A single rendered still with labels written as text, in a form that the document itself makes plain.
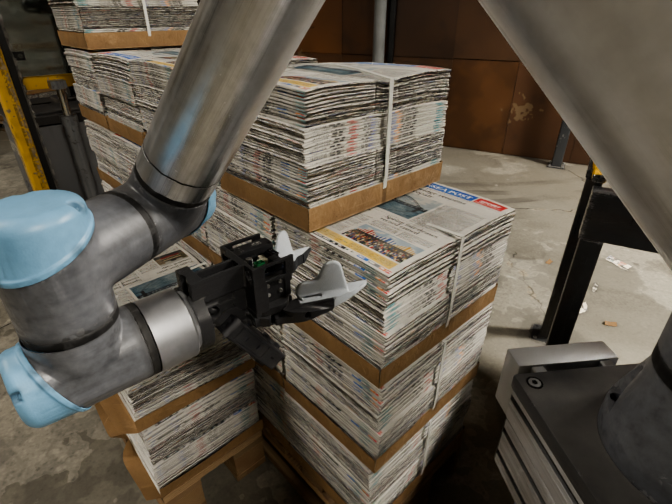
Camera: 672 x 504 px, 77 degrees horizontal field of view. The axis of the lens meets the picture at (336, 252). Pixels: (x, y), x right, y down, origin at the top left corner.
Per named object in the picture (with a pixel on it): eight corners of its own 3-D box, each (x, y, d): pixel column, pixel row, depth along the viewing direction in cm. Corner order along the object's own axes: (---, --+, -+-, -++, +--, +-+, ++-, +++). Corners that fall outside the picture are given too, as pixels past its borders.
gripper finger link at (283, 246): (310, 219, 58) (276, 249, 51) (311, 256, 61) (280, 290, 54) (289, 215, 59) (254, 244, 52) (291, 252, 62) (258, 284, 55)
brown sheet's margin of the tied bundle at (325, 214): (308, 233, 70) (307, 209, 68) (220, 188, 88) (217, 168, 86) (373, 207, 80) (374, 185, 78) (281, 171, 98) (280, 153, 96)
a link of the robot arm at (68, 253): (70, 169, 38) (103, 272, 44) (-69, 217, 29) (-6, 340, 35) (140, 179, 36) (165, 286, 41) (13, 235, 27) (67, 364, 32)
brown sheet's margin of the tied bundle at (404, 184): (394, 199, 83) (396, 178, 81) (301, 166, 102) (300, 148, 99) (441, 180, 93) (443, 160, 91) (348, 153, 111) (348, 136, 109)
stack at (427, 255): (366, 575, 100) (387, 278, 59) (160, 336, 174) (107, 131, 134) (458, 470, 123) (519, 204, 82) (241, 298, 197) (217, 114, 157)
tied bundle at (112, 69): (145, 151, 115) (124, 58, 104) (108, 132, 134) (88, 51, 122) (262, 129, 137) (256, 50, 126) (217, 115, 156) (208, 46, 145)
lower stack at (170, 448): (171, 533, 108) (110, 355, 79) (82, 371, 157) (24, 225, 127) (268, 460, 126) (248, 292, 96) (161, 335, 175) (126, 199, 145)
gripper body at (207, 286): (300, 253, 46) (196, 295, 39) (303, 316, 50) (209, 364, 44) (262, 230, 51) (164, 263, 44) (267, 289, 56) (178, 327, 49)
